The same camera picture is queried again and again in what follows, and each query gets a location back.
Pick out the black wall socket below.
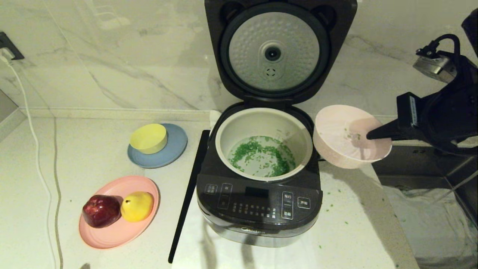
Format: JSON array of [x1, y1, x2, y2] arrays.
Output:
[[0, 32, 24, 61]]

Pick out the pink plate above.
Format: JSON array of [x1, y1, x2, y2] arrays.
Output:
[[78, 175, 160, 250]]

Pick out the red apple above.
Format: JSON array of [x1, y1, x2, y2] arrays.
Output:
[[82, 194, 123, 229]]

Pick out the black rice cooker body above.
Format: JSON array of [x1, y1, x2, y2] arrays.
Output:
[[196, 103, 324, 248]]

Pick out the yellow bowl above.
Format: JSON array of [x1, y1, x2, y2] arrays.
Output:
[[129, 124, 168, 155]]

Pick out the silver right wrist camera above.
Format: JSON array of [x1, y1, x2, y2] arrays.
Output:
[[412, 52, 458, 84]]

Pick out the pale pink bowl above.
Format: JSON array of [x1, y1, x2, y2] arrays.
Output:
[[313, 104, 393, 170]]

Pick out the white power cable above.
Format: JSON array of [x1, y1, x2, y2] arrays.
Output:
[[0, 50, 62, 269]]

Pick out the black rice cooker lid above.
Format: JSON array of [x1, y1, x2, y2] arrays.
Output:
[[205, 0, 358, 108]]

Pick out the blue plate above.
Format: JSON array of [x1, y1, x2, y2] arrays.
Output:
[[127, 123, 188, 169]]

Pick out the white inner pot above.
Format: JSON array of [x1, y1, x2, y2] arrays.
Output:
[[215, 108, 313, 182]]

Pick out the yellow pear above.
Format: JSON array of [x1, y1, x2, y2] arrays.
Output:
[[120, 191, 155, 223]]

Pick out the white cloth in sink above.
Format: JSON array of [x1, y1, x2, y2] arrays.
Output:
[[383, 188, 478, 264]]

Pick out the stainless steel sink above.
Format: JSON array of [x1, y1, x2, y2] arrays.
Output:
[[370, 144, 478, 269]]

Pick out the black tray edge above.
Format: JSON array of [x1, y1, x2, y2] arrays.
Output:
[[168, 130, 210, 264]]

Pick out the green chopped vegetables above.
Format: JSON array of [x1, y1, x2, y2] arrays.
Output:
[[228, 136, 296, 178]]

